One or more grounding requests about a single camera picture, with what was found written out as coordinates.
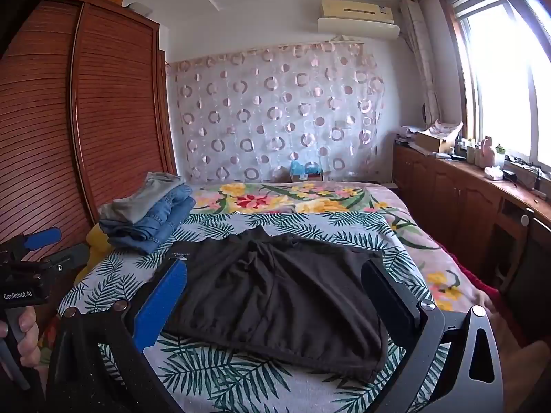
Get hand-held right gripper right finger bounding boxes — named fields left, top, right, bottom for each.
left=361, top=260, right=504, bottom=413

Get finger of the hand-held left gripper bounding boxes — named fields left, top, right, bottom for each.
left=41, top=243, right=90, bottom=274
left=9, top=227, right=62, bottom=262

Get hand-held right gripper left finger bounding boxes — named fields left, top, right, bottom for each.
left=45, top=260, right=190, bottom=413

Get black pants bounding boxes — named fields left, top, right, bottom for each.
left=161, top=226, right=393, bottom=385

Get folded grey pants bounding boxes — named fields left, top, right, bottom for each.
left=100, top=172, right=186, bottom=224

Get person's left hand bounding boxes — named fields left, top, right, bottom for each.
left=0, top=306, right=41, bottom=370

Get yellow cloth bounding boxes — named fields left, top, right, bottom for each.
left=84, top=226, right=113, bottom=268

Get red cloth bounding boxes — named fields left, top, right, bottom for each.
left=439, top=241, right=502, bottom=310

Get folded blue jeans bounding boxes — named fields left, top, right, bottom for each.
left=100, top=185, right=194, bottom=254

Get leaf print blanket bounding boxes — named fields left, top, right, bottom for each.
left=58, top=212, right=450, bottom=413

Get wooden side cabinet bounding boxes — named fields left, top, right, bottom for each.
left=392, top=142, right=551, bottom=323

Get brown wooden wardrobe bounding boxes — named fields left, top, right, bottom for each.
left=0, top=0, right=178, bottom=310

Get floral blanket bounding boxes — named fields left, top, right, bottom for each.
left=189, top=181, right=478, bottom=313

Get blue tissue box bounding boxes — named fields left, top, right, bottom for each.
left=290, top=160, right=322, bottom=181

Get cardboard box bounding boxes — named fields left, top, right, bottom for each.
left=413, top=131, right=454, bottom=154

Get pile of papers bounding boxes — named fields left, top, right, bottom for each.
left=424, top=118, right=464, bottom=139

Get circle pattern sheer curtain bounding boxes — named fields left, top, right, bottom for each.
left=166, top=41, right=387, bottom=183

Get tied pale window curtain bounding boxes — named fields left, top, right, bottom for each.
left=399, top=0, right=440, bottom=122

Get window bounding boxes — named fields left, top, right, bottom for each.
left=437, top=0, right=551, bottom=169

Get wall air conditioner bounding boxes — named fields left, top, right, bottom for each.
left=317, top=0, right=401, bottom=40

